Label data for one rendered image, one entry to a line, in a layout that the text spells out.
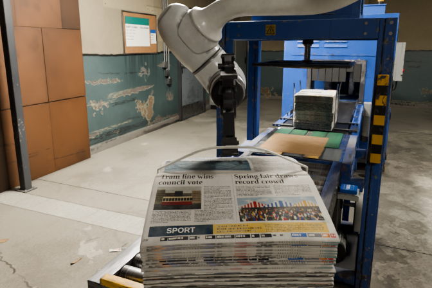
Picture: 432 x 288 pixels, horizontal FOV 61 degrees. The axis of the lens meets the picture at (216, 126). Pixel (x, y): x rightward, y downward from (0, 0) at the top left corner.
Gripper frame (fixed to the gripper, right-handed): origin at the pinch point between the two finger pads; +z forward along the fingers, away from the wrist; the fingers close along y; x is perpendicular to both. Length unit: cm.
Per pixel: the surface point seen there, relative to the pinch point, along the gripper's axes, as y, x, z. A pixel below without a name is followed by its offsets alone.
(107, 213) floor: 144, 102, -214
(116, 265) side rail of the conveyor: 50, 33, -23
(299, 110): 54, -58, -202
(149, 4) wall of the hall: -37, 111, -544
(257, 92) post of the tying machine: 39, -26, -203
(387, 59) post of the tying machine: 6, -81, -117
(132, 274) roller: 51, 27, -20
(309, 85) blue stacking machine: 64, -102, -355
